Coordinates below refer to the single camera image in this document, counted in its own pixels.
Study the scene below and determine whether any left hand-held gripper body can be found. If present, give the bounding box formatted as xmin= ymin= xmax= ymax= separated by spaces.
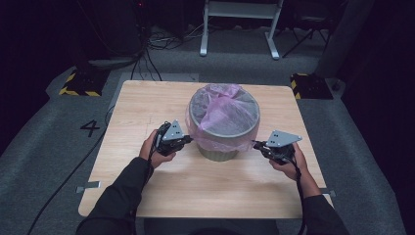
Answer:
xmin=156 ymin=119 xmax=187 ymax=158

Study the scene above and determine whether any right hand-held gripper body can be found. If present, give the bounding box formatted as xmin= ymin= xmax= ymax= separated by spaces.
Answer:
xmin=261 ymin=129 xmax=303 ymax=165

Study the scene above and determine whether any green ribbed trash bin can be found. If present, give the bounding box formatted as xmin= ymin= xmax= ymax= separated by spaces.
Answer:
xmin=188 ymin=85 xmax=261 ymax=163

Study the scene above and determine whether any pink plastic trash bag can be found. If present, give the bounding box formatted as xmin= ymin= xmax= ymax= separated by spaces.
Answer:
xmin=184 ymin=83 xmax=261 ymax=154

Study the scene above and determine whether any person's left hand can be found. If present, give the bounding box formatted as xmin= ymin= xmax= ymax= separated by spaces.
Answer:
xmin=139 ymin=129 xmax=177 ymax=169

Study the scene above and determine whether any person's right hand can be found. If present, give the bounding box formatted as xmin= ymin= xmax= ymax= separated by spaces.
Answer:
xmin=268 ymin=143 xmax=309 ymax=182

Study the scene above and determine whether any black yellow striped stand base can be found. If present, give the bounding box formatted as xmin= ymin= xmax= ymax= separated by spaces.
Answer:
xmin=59 ymin=63 xmax=111 ymax=98
xmin=290 ymin=72 xmax=335 ymax=101

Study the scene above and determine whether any black tripod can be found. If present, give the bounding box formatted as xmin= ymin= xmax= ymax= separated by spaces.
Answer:
xmin=282 ymin=13 xmax=331 ymax=60

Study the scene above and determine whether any grey curtain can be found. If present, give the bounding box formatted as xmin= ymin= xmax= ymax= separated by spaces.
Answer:
xmin=314 ymin=0 xmax=376 ymax=79

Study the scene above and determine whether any right hand-held gripper cable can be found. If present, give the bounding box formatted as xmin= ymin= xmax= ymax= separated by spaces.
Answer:
xmin=291 ymin=153 xmax=308 ymax=235

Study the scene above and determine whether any bundle of black cables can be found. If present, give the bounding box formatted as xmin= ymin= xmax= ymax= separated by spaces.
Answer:
xmin=130 ymin=19 xmax=205 ymax=82

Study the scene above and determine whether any long black floor cable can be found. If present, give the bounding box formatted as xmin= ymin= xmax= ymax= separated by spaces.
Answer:
xmin=25 ymin=104 xmax=115 ymax=235

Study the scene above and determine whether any white metal stand frame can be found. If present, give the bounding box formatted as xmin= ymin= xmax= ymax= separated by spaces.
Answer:
xmin=199 ymin=0 xmax=284 ymax=61

